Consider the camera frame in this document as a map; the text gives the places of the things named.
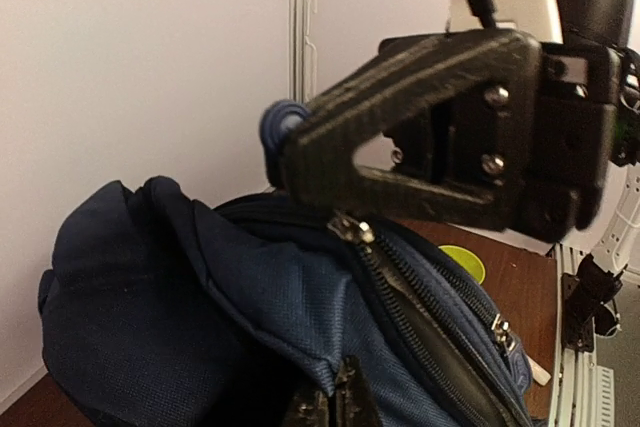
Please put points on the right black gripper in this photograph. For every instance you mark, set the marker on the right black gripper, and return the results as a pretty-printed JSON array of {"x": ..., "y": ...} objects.
[{"x": 540, "y": 147}]

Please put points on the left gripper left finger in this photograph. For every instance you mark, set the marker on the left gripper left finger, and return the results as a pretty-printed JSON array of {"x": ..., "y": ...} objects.
[{"x": 309, "y": 407}]

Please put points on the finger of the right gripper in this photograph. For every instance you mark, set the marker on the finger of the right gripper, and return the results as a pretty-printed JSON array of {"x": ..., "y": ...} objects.
[{"x": 340, "y": 158}]

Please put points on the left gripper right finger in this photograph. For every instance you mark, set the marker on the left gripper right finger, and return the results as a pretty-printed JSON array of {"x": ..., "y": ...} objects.
[{"x": 353, "y": 404}]

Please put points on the navy blue student backpack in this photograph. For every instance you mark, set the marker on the navy blue student backpack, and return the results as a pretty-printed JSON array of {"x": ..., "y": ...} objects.
[{"x": 158, "y": 310}]

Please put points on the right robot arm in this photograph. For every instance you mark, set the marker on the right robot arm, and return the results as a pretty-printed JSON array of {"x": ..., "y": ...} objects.
[{"x": 601, "y": 22}]

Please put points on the lime green plastic bowl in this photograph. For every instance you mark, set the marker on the lime green plastic bowl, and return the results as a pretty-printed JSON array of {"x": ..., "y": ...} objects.
[{"x": 468, "y": 260}]

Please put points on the pale orange highlighter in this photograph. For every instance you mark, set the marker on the pale orange highlighter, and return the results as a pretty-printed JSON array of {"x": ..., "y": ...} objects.
[{"x": 540, "y": 375}]

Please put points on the right aluminium frame post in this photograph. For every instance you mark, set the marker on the right aluminium frame post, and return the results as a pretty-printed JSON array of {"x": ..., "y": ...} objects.
[{"x": 303, "y": 61}]

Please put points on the front aluminium rail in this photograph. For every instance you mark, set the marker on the front aluminium rail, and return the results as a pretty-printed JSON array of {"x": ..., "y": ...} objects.
[{"x": 583, "y": 392}]

